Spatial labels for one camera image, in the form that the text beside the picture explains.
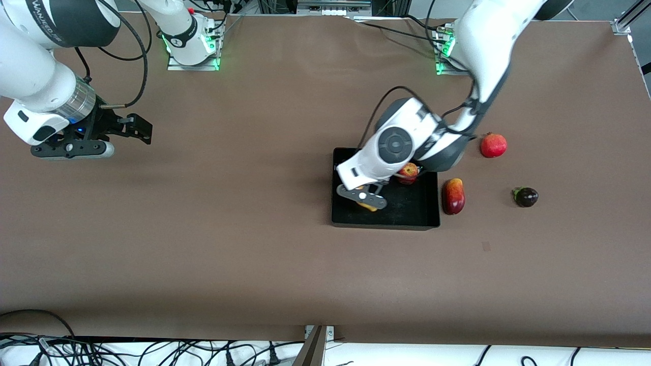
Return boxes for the red yellow apple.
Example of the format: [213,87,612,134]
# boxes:
[396,163,421,186]

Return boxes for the thin black sensor cable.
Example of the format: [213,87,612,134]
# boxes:
[75,48,93,83]

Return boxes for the red yellow mango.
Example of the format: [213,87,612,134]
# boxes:
[441,178,466,216]

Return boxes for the dark purple round fruit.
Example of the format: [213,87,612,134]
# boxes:
[512,187,539,208]

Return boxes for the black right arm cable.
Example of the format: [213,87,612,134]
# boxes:
[74,0,151,110]

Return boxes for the aluminium corner profile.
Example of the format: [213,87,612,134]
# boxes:
[612,0,651,36]

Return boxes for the tangled black floor cable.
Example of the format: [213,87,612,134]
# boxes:
[0,333,171,366]
[168,340,306,366]

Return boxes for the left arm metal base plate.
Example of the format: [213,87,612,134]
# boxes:
[433,23,471,77]

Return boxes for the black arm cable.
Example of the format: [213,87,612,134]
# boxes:
[362,85,482,149]
[74,0,151,110]

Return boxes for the red pomegranate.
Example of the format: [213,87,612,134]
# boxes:
[480,132,508,159]

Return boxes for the black cable across table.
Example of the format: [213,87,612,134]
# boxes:
[351,17,449,45]

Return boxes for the black looped floor cable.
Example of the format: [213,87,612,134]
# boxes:
[0,309,77,339]

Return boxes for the aluminium frame rack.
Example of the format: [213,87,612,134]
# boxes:
[257,0,410,17]

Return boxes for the grey metal pole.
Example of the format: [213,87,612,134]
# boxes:
[292,325,327,366]

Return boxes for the white lower board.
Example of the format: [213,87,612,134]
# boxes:
[0,340,651,366]

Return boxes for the black cables at base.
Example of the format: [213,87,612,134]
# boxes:
[202,0,246,37]

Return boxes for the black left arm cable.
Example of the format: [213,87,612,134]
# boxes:
[362,85,482,149]

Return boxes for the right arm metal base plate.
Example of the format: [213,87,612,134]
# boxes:
[167,19,222,72]

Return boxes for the black plastic box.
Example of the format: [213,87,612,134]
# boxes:
[331,147,441,232]

